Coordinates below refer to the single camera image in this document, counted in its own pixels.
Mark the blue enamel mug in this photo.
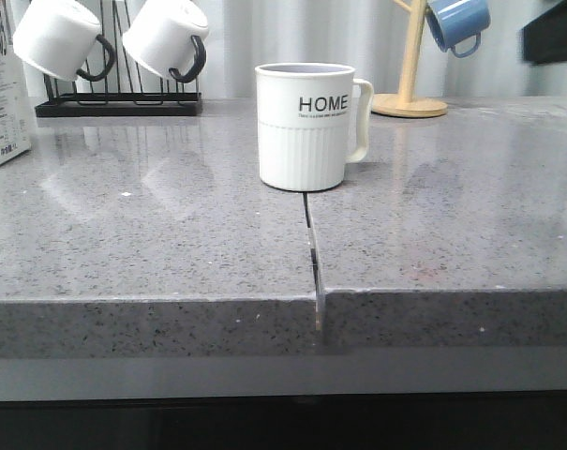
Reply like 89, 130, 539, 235
425, 0, 491, 58

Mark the white HOME ribbed mug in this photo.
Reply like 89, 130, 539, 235
255, 63, 374, 192

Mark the black wire mug rack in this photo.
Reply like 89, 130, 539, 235
35, 1, 202, 118

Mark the white mug black handle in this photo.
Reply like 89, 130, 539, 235
13, 0, 115, 82
122, 1, 209, 83

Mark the white mug black handle right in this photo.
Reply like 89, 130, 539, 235
122, 1, 209, 83

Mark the wooden mug tree stand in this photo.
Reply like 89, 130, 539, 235
372, 0, 447, 118

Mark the white mug black handle left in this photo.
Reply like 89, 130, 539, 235
13, 0, 115, 82

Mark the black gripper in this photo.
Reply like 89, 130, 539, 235
521, 1, 567, 65

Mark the white and blue milk carton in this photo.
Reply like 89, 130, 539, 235
0, 1, 31, 166

